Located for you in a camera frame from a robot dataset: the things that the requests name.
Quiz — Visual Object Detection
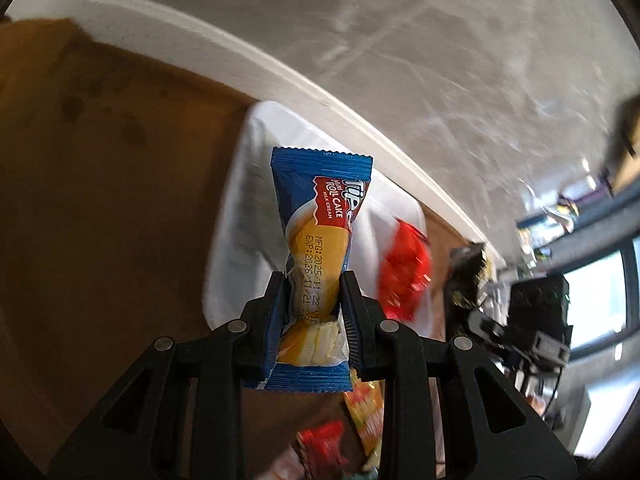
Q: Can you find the dark shelf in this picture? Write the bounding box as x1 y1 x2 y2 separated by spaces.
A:
515 180 640 271

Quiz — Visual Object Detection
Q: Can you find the blue roll cake packet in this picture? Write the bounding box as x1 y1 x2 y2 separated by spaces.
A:
240 146 374 392

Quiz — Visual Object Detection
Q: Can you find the window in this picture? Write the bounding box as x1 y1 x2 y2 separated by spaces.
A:
567 237 640 356

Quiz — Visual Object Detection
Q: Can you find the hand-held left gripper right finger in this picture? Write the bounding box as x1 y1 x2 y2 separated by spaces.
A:
340 271 588 480

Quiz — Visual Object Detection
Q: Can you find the small red snack packet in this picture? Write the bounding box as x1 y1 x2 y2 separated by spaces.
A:
295 420 351 471

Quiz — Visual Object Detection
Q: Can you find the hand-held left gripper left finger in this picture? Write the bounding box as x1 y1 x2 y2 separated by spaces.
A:
47 271 286 480

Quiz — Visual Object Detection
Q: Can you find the yellow orange snack packet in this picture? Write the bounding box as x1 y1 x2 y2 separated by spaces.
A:
342 370 388 471

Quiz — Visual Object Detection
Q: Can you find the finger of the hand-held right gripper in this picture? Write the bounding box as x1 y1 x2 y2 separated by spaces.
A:
467 312 521 361

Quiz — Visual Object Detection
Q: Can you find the brown tablecloth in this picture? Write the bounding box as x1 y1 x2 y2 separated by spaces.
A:
0 19 483 480

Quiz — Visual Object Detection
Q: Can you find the dark snack packet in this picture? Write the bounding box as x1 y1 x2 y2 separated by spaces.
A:
447 245 490 313

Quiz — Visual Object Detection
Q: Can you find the white plastic tray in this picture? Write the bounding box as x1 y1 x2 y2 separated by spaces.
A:
202 101 435 341

